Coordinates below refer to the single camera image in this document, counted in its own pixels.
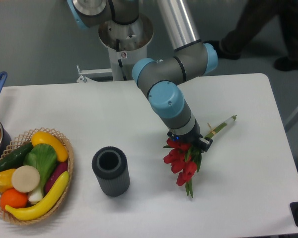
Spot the dark grey ribbed vase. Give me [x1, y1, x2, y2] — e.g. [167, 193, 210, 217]
[92, 146, 130, 197]

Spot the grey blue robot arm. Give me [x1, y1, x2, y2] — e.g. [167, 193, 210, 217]
[68, 0, 218, 151]

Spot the green cucumber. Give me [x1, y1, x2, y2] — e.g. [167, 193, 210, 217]
[0, 142, 33, 172]

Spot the yellow banana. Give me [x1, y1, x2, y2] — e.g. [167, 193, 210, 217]
[5, 171, 70, 221]

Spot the purple sweet potato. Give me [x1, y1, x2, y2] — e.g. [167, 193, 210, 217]
[44, 161, 68, 194]

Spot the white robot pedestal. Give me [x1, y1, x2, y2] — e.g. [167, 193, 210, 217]
[77, 13, 153, 83]

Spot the green bok choy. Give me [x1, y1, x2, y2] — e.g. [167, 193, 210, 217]
[23, 144, 57, 204]

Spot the beige round disc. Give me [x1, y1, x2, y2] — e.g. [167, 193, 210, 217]
[11, 166, 40, 193]

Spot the orange fruit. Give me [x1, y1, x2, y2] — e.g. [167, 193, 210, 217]
[0, 188, 28, 210]

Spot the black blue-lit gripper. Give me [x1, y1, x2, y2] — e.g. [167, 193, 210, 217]
[167, 123, 213, 152]

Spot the woven wicker basket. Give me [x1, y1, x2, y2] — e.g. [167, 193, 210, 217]
[0, 128, 74, 225]

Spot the yellow squash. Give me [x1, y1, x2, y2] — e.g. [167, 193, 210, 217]
[31, 131, 68, 162]

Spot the red tulip bouquet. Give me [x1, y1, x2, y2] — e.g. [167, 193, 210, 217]
[163, 115, 237, 197]

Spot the yellow bell pepper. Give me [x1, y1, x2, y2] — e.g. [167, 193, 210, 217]
[0, 169, 16, 193]

